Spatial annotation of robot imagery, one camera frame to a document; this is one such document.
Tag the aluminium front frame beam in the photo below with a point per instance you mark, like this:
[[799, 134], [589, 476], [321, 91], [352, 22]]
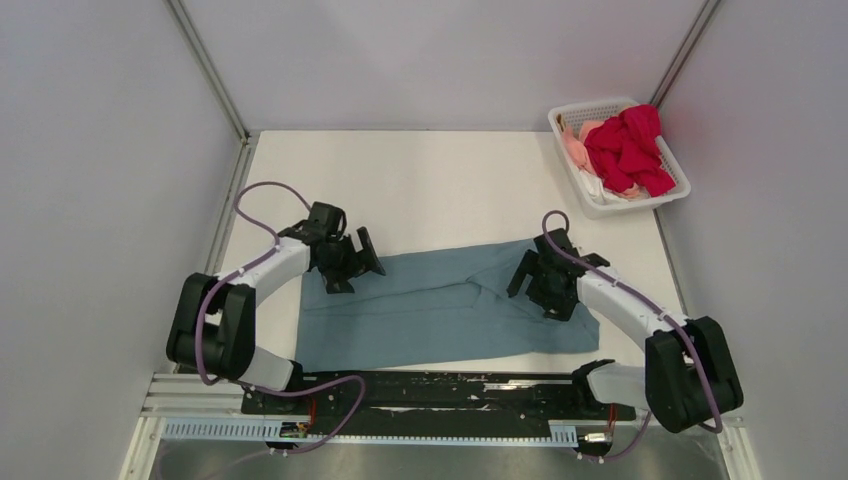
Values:
[[215, 411]]

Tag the aluminium frame rail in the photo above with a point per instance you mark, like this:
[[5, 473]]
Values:
[[699, 26], [214, 146]]

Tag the white plastic laundry basket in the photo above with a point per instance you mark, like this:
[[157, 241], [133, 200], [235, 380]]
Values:
[[575, 114]]

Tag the aluminium frame rail left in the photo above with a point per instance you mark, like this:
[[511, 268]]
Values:
[[214, 146]]

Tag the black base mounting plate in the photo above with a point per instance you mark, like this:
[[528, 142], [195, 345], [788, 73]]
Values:
[[421, 404]]

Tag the pink t-shirt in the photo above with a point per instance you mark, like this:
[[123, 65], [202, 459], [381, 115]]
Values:
[[574, 142]]

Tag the blue-grey t-shirt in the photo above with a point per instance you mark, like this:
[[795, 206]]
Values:
[[433, 307]]

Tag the white t-shirt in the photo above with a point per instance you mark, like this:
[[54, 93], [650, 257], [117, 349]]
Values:
[[597, 192]]

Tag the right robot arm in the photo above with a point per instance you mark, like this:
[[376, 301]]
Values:
[[688, 376]]

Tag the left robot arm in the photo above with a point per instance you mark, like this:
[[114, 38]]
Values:
[[214, 326]]

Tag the aluminium frame rail right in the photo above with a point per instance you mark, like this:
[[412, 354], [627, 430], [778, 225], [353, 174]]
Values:
[[699, 26]]

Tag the red t-shirt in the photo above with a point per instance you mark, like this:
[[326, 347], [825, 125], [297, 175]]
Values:
[[624, 153]]

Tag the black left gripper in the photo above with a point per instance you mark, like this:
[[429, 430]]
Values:
[[338, 285]]

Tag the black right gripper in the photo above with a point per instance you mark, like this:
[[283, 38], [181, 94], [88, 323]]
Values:
[[558, 308]]

